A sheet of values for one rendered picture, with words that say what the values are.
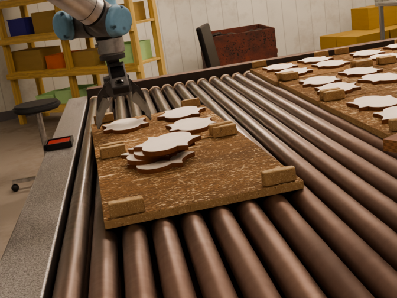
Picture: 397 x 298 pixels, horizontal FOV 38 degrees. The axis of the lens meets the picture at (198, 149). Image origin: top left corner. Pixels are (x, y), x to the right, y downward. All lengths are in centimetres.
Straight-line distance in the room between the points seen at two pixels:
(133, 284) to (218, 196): 27
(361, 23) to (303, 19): 81
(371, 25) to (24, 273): 773
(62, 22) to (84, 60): 505
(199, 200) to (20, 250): 30
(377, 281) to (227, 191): 36
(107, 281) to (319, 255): 29
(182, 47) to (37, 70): 209
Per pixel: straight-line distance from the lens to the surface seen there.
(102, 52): 161
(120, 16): 143
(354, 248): 81
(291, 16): 856
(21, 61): 727
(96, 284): 81
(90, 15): 140
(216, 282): 75
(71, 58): 666
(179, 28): 804
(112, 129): 160
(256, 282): 74
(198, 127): 146
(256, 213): 95
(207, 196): 100
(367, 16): 837
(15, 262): 95
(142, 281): 79
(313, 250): 81
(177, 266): 81
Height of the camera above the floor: 128
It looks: 15 degrees down
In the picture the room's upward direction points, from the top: 8 degrees counter-clockwise
